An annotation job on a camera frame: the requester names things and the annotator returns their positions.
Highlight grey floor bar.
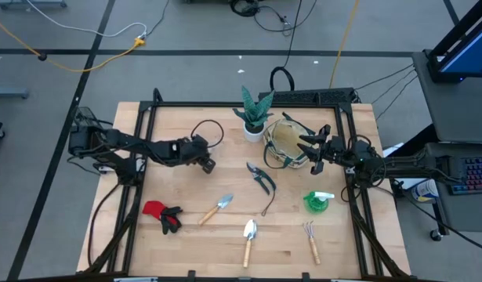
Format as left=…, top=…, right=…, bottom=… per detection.
left=0, top=88, right=30, bottom=99

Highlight looping black floor cable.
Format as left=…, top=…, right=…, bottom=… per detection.
left=252, top=0, right=319, bottom=37

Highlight thick black floor cable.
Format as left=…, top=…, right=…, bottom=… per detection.
left=391, top=183, right=482, bottom=254

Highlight black perforated box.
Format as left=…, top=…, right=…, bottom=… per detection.
left=258, top=87, right=357, bottom=106

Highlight black cable coil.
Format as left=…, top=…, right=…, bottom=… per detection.
left=228, top=0, right=261, bottom=18

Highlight white plastic sheet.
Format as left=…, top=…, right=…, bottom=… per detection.
left=382, top=143, right=420, bottom=190

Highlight wide trowel wooden handle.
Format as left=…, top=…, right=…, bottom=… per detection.
left=242, top=219, right=259, bottom=269

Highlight thin black floor cable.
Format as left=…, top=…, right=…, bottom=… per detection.
left=145, top=0, right=171, bottom=38

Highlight narrow trowel wooden handle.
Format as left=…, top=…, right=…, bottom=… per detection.
left=197, top=193, right=234, bottom=226

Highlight grey mesh cover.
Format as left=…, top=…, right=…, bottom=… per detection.
left=73, top=106, right=99, bottom=128

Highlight snake plant in white pot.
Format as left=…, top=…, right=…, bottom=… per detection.
left=231, top=85, right=276, bottom=143

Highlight black aluminium table frame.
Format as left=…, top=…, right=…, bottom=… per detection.
left=83, top=88, right=412, bottom=282

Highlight yellow floor cable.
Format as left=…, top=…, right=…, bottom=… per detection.
left=0, top=13, right=147, bottom=74

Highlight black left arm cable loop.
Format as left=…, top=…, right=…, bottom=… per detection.
left=190, top=119, right=225, bottom=150

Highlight backlit rainbow keyboard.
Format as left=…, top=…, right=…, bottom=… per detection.
left=450, top=156, right=482, bottom=196

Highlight green black pruning shears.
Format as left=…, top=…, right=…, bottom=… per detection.
left=246, top=161, right=277, bottom=218

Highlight white blue can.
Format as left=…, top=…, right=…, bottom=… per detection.
left=411, top=179, right=440, bottom=204

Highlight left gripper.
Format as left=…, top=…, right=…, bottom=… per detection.
left=173, top=134, right=217, bottom=175

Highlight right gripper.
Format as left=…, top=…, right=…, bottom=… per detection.
left=296, top=124, right=350, bottom=175

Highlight white floor cable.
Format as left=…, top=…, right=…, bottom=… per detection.
left=27, top=0, right=148, bottom=39

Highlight yellow hanging cable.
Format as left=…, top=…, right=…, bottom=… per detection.
left=328, top=0, right=361, bottom=89

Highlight grey cart base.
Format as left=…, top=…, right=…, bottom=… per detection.
left=0, top=0, right=67, bottom=10

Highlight green spray bottle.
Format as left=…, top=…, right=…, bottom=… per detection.
left=303, top=190, right=335, bottom=215

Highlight grey computer cart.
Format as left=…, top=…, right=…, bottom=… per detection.
left=411, top=50, right=482, bottom=242

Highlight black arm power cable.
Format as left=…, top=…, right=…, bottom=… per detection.
left=86, top=182, right=122, bottom=269

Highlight black hanging cable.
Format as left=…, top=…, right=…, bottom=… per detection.
left=269, top=0, right=304, bottom=94

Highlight black monitor blue screen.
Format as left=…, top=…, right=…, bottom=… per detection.
left=426, top=0, right=482, bottom=84

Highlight hand rake wooden handle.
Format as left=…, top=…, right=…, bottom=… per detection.
left=303, top=220, right=322, bottom=266

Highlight red black gardening glove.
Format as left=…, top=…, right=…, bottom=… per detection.
left=141, top=200, right=184, bottom=236

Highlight beige green gardening bag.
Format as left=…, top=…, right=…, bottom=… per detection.
left=263, top=112, right=318, bottom=170

